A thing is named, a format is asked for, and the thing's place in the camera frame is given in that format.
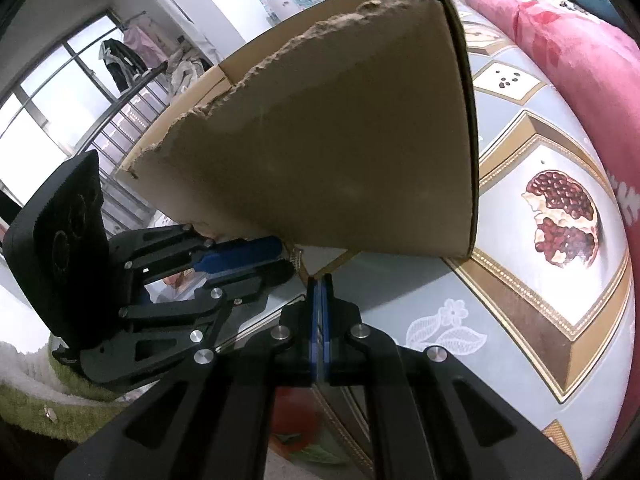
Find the window with dark frame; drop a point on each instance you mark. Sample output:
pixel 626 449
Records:
pixel 45 110

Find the fruit print tablecloth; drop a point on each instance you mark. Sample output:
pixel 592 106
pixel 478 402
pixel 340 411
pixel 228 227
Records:
pixel 500 285

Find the pink floral blanket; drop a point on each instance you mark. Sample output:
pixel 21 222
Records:
pixel 575 60

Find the brown cardboard box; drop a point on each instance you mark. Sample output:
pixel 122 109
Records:
pixel 325 160

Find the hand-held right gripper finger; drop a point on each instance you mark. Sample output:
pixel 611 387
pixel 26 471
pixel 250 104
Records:
pixel 314 340
pixel 326 340

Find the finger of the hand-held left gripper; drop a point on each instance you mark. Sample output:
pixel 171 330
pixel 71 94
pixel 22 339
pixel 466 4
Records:
pixel 260 280
pixel 240 254

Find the hanging dark jacket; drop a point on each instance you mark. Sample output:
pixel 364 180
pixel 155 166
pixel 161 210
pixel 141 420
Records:
pixel 120 65

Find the metal railing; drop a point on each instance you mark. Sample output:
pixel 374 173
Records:
pixel 130 110

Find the pile of beige clothes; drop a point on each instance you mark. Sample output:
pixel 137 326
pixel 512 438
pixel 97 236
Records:
pixel 187 70

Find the hanging pink garment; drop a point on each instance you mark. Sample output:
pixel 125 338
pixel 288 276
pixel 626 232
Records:
pixel 142 40

